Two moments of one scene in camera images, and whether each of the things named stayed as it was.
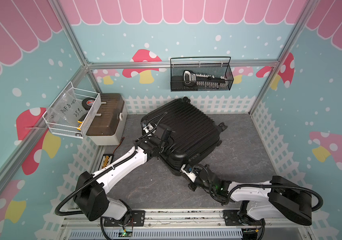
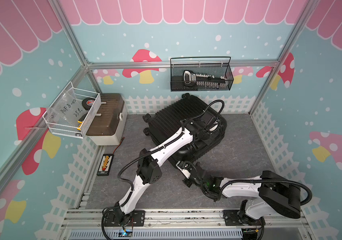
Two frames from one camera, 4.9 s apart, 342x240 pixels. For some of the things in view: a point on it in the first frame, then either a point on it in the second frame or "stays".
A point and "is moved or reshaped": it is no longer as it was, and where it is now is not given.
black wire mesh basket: [200, 73] stays
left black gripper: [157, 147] to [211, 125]
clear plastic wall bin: [72, 111] stays
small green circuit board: [126, 234] stays
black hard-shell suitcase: [196, 133] is moved or reshaped
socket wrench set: [190, 80] stays
